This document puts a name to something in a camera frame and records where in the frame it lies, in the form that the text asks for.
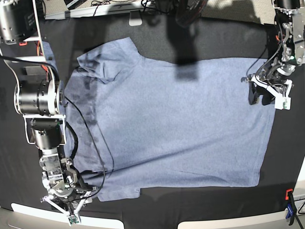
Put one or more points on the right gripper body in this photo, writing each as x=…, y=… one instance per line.
x=65, y=187

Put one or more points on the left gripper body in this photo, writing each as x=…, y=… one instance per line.
x=274, y=80

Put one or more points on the blue grey t-shirt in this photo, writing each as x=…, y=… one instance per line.
x=144, y=123

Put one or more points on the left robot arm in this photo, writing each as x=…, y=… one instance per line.
x=290, y=34

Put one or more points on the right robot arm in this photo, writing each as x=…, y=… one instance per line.
x=39, y=98

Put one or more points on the black table cloth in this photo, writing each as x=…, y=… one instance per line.
x=159, y=37

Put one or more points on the blue orange clamp near right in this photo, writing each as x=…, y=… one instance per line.
x=290, y=206

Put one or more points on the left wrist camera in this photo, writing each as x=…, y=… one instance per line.
x=281, y=103

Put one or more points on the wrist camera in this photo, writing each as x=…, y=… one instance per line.
x=73, y=219
x=281, y=103

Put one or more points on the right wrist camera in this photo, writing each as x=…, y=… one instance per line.
x=73, y=219

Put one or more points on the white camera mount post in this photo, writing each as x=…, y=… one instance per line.
x=135, y=18

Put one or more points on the aluminium rail at back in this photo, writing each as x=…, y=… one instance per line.
x=116, y=8

